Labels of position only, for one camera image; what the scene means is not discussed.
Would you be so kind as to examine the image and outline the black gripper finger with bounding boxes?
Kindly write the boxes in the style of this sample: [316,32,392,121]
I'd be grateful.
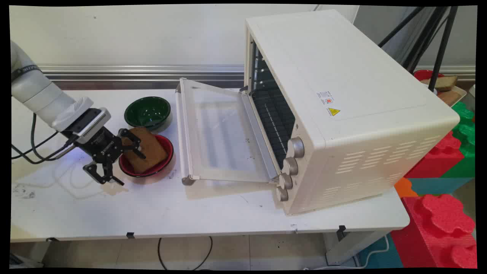
[118,128,147,160]
[83,160,125,187]

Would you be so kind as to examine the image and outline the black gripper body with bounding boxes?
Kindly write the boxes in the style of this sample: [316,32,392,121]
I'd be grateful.
[61,127,125,165]

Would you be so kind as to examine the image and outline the brown bread slice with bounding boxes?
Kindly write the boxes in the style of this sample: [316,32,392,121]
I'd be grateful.
[122,127,169,174]

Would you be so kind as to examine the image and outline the green bowl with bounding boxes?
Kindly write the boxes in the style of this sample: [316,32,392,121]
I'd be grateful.
[124,96,172,130]

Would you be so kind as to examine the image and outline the glass oven door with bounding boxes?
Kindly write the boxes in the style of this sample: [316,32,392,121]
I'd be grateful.
[175,78,281,187]

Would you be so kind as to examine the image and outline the large silver oven knob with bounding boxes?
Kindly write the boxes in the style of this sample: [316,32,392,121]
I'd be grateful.
[286,137,305,159]

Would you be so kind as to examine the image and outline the cream toaster oven body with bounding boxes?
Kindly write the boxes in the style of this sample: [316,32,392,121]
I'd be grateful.
[243,10,461,216]

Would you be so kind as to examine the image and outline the white table leg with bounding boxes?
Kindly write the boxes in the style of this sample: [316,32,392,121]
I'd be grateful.
[323,229,392,266]

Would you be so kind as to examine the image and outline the orange foam block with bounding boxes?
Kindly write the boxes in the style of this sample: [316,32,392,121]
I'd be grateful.
[394,177,419,199]

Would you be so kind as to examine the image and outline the background red bowl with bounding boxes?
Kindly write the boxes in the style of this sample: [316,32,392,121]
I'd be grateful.
[413,69,446,83]

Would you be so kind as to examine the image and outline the small red foam block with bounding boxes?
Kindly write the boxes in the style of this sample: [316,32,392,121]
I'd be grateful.
[403,131,465,179]

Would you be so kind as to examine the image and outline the teal foam block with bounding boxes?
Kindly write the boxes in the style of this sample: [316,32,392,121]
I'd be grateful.
[408,177,475,196]

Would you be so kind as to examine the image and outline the background bread slice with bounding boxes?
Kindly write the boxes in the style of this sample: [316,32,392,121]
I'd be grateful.
[420,75,459,92]

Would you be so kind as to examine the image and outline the big red foam block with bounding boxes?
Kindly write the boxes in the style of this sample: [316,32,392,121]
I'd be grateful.
[390,194,477,269]

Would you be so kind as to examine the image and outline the cream plastic tray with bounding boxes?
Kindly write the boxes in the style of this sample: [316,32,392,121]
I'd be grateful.
[425,84,468,110]

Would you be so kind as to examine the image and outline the green foam block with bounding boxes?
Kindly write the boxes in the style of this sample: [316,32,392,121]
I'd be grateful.
[441,101,476,178]

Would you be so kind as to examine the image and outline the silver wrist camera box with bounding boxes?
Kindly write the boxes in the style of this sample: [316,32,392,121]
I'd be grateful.
[73,108,111,145]

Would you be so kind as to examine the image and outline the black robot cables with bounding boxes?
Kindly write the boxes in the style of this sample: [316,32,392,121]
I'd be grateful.
[11,113,78,165]

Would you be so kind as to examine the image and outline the aluminium wall rail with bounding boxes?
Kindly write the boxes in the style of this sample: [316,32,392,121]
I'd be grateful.
[38,65,245,81]

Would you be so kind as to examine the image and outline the black floor cable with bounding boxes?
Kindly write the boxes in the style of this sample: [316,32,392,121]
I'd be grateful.
[158,237,213,271]

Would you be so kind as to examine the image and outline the black oven wire rack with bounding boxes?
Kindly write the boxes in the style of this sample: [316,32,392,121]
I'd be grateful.
[251,87,296,168]

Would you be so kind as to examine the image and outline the white floor cable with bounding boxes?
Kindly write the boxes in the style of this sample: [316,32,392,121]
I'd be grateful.
[302,235,391,271]

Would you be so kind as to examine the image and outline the black camera tripod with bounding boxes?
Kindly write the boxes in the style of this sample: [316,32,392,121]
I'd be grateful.
[378,6,459,92]

